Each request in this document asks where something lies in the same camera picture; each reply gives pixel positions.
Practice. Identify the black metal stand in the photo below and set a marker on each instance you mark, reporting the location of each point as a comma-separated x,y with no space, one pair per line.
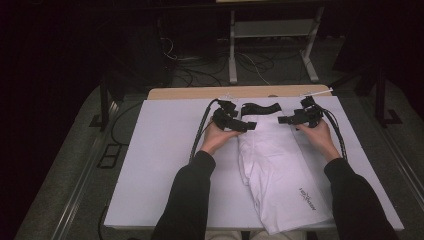
380,100
104,106

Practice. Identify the person's left hand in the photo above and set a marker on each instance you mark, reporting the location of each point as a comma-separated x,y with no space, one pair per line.
216,138

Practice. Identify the white foam board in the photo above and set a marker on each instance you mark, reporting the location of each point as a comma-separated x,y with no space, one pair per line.
160,133

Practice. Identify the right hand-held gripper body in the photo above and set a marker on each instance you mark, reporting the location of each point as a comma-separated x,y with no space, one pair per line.
310,115

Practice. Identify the person's right hand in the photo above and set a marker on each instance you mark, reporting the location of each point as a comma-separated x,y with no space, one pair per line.
320,136

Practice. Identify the white shorts with black waistband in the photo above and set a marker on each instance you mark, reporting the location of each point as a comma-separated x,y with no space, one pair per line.
276,166

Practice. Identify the white metal stand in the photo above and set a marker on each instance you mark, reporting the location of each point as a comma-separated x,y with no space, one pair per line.
232,66

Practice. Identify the wooden table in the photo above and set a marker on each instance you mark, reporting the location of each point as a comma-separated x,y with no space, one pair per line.
186,92

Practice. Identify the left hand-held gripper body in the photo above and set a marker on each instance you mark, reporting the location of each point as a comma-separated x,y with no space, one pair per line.
223,120

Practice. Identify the person's legs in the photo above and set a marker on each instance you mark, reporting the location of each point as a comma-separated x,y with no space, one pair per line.
223,236

